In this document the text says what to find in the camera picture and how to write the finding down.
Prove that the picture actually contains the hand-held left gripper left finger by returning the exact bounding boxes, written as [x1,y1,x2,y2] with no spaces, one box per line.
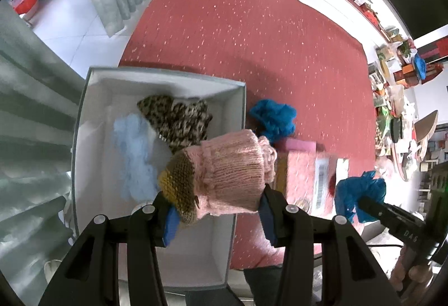
[38,192,181,306]

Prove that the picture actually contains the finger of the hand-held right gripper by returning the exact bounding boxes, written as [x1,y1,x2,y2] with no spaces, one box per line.
[357,196,398,224]

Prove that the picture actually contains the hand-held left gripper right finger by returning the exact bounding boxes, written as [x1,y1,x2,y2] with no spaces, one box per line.
[259,184,396,306]

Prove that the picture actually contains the blue crinkled scrunchie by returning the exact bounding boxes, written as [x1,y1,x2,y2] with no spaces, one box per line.
[334,171,386,223]
[249,99,297,143]

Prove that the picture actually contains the pink knitted sock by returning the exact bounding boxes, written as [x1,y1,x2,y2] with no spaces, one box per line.
[157,129,279,225]

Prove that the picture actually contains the white cardboard box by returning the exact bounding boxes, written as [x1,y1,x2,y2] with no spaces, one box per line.
[70,66,248,290]

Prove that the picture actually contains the person's right hand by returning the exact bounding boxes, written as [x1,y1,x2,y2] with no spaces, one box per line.
[389,246,436,294]

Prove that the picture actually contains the pink glitter box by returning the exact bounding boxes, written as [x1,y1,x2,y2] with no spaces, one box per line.
[275,150,351,221]

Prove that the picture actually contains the person's dark trousers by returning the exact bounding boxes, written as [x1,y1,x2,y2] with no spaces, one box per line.
[185,265,286,306]

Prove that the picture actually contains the pink sponge block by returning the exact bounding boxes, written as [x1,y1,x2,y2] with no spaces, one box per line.
[274,138,318,153]

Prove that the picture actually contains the light blue fluffy scrunchie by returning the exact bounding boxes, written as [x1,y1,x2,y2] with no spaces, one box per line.
[113,113,162,202]

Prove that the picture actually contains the wooden chair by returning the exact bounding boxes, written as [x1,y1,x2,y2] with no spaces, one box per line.
[411,109,439,161]

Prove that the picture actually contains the leopard print scrunchie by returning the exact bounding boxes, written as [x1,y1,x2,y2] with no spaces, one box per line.
[136,94,213,154]

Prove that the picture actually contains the cluttered low shelf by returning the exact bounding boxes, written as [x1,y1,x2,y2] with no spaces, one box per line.
[366,23,448,188]

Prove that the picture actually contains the blue plastic bag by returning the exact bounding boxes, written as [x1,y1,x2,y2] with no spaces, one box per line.
[414,52,428,81]

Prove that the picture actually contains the red speckled mat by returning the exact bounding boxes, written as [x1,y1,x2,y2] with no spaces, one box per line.
[118,0,378,272]

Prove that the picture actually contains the red plastic basin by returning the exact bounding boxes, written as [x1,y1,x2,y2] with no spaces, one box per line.
[11,0,40,15]

